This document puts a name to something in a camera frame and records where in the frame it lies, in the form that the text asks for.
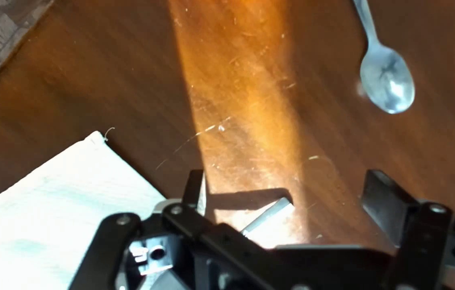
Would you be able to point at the white paper napkin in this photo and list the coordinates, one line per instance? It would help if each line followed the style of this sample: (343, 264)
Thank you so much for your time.
(48, 217)

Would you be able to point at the silver metal spoon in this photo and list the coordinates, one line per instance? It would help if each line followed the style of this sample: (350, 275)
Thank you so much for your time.
(384, 74)

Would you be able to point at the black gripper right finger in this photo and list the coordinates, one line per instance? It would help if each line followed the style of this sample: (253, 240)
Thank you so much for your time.
(387, 203)

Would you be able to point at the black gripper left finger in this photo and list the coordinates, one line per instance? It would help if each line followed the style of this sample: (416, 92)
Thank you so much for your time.
(195, 190)

